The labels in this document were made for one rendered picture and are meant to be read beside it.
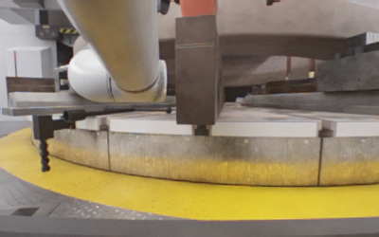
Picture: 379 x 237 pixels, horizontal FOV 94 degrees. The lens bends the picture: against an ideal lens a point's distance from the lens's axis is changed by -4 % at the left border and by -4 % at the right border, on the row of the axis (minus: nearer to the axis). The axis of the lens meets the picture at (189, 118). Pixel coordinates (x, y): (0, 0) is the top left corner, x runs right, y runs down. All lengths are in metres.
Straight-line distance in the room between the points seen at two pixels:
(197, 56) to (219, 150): 0.44
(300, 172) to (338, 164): 0.18
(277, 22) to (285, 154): 0.94
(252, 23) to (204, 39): 0.83
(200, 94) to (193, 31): 0.21
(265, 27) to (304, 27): 0.28
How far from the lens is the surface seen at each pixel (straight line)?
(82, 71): 0.54
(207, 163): 0.91
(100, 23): 0.24
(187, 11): 0.77
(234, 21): 1.46
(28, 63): 4.67
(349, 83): 1.55
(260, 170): 0.93
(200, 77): 0.65
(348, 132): 1.05
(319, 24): 1.69
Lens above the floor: 0.40
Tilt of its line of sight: 6 degrees down
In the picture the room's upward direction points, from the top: straight up
